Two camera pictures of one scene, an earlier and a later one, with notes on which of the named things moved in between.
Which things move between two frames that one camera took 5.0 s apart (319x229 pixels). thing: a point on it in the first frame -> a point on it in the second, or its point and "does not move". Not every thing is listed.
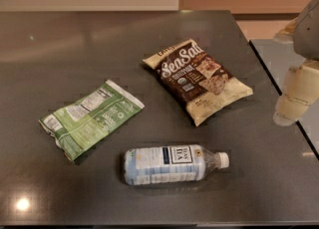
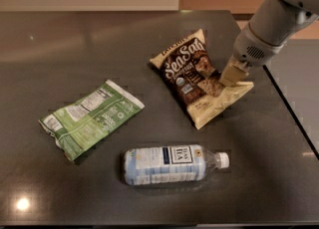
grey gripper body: (308, 29) -> (251, 48)
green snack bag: (83, 121) does not move
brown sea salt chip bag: (200, 82) does not move
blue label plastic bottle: (172, 163) does not move
